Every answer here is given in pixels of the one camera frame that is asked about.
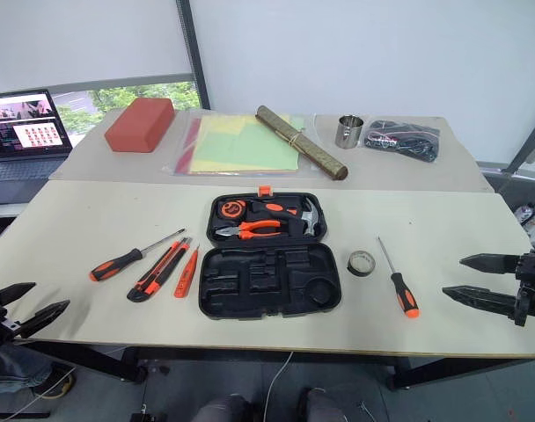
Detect black electrical tape roll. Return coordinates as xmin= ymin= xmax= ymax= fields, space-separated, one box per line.
xmin=347 ymin=250 xmax=377 ymax=278

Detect orange black tape measure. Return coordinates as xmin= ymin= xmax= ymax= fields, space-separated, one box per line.
xmin=218 ymin=200 xmax=250 ymax=219

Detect black window frame post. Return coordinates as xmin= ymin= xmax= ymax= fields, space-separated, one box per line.
xmin=175 ymin=0 xmax=211 ymax=111

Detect orange voltage tester pen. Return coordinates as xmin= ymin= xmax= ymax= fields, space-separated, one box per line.
xmin=173 ymin=245 xmax=202 ymax=299

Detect rolled bamboo mat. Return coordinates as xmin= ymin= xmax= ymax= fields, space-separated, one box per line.
xmin=254 ymin=105 xmax=349 ymax=181

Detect orange handled pliers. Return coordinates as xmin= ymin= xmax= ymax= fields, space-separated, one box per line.
xmin=214 ymin=219 xmax=282 ymax=242

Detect black table frame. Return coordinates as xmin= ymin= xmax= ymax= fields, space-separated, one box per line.
xmin=11 ymin=338 xmax=535 ymax=392

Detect orange black utility knife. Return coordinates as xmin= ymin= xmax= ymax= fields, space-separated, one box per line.
xmin=126 ymin=236 xmax=193 ymax=303

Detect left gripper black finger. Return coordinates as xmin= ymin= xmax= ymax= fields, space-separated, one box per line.
xmin=13 ymin=299 xmax=71 ymax=340
xmin=0 ymin=282 xmax=37 ymax=306

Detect person's blue jeans leg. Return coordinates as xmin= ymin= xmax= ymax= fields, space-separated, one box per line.
xmin=0 ymin=342 xmax=53 ymax=397

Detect clear bag of black cables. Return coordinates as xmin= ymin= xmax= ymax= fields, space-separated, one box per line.
xmin=363 ymin=118 xmax=442 ymax=164

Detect black plastic tool case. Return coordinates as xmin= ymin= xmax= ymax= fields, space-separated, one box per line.
xmin=197 ymin=185 xmax=342 ymax=321

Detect clear bag of coloured paper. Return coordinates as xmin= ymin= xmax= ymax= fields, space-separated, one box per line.
xmin=161 ymin=112 xmax=321 ymax=178

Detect grey rounded shape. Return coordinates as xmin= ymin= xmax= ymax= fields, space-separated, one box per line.
xmin=300 ymin=386 xmax=339 ymax=422
xmin=192 ymin=393 xmax=251 ymax=422

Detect orange and black screwdriver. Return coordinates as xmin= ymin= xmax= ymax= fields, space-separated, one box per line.
xmin=89 ymin=228 xmax=187 ymax=283
xmin=377 ymin=236 xmax=422 ymax=319

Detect black slanted metal stand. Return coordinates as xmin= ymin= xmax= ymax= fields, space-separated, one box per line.
xmin=504 ymin=103 xmax=535 ymax=177

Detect stainless steel cup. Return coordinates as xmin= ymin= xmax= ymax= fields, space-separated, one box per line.
xmin=334 ymin=114 xmax=365 ymax=150

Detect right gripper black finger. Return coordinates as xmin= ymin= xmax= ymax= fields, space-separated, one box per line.
xmin=458 ymin=252 xmax=523 ymax=276
xmin=442 ymin=284 xmax=523 ymax=319

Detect open laptop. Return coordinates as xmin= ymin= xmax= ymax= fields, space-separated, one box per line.
xmin=0 ymin=89 xmax=74 ymax=207

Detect thin white cable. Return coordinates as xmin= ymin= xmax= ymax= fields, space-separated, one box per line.
xmin=265 ymin=350 xmax=295 ymax=422

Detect steel claw hammer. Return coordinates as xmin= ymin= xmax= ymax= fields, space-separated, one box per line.
xmin=251 ymin=196 xmax=324 ymax=239

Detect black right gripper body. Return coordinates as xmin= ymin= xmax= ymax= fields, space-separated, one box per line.
xmin=513 ymin=248 xmax=535 ymax=328

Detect red rectangular block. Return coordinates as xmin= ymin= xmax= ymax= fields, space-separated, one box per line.
xmin=103 ymin=97 xmax=176 ymax=154

